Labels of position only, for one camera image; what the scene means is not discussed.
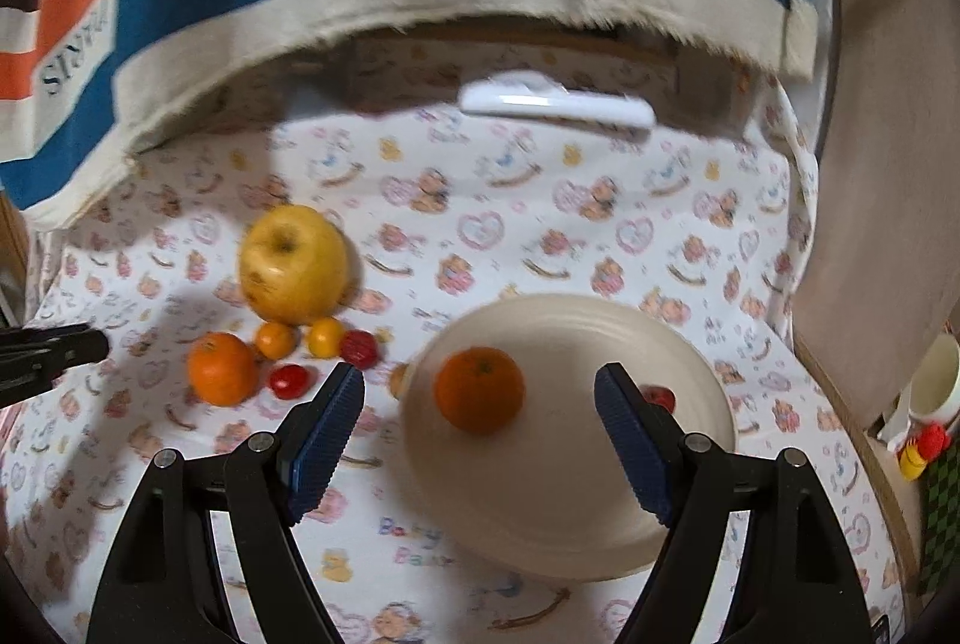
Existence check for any green checkered cloth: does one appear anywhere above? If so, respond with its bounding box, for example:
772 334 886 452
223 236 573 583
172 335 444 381
919 441 960 607

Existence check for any yellow apple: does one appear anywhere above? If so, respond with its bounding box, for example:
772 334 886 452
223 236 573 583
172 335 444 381
238 205 352 325

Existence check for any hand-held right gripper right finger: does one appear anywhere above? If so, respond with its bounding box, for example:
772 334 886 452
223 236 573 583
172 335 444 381
594 363 875 644

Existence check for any cream round plate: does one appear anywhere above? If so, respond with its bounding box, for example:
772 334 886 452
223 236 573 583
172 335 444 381
401 295 737 577

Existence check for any small yellow kumquat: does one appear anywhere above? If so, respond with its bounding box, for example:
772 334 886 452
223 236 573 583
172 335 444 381
306 317 346 358

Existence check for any white remote control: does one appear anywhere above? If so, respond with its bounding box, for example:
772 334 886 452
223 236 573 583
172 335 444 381
459 76 655 129

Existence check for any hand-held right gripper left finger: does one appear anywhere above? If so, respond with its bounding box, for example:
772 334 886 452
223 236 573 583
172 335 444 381
86 363 367 644

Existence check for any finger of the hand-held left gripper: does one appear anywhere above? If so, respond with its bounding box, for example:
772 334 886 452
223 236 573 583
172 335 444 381
0 325 110 405

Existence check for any white mug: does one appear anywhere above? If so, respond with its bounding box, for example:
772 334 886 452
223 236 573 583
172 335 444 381
885 333 960 446

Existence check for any small orange kumquat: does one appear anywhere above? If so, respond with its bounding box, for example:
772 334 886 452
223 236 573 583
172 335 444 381
256 321 297 360

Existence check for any bear print table cloth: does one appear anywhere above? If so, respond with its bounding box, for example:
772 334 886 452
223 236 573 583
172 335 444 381
0 25 908 644

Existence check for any red and yellow toy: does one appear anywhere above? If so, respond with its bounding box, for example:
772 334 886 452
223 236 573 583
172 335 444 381
898 423 947 481

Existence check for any large orange mandarin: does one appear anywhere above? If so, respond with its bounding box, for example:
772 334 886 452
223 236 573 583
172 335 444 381
187 333 260 406
435 348 526 436

